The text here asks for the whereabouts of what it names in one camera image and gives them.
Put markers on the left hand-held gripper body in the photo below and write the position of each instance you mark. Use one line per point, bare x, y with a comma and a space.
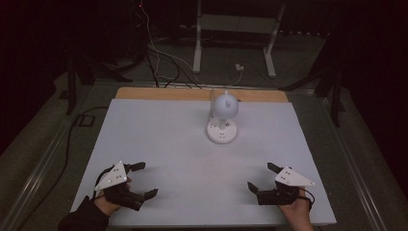
115, 178

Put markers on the white table mat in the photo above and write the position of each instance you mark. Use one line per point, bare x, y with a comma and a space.
176, 154

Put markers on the black square floor bracket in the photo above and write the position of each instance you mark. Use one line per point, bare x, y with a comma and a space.
86, 120

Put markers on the grey metal floor rail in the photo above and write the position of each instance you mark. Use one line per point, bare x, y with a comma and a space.
356, 173
35, 179

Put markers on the black tripod stand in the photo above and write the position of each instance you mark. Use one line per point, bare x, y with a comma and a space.
335, 96
71, 89

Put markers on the white plug adapter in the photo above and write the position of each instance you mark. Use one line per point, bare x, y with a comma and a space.
239, 67

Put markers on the white globe lamp round base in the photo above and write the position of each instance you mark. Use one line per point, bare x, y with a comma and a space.
226, 107

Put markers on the person's left hand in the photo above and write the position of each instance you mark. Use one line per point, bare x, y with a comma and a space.
107, 206

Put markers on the person's right hand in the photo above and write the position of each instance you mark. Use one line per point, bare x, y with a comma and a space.
298, 213

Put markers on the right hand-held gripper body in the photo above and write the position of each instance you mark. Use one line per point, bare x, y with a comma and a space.
288, 178

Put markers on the white metal stand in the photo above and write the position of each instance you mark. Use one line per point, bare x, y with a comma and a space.
197, 48

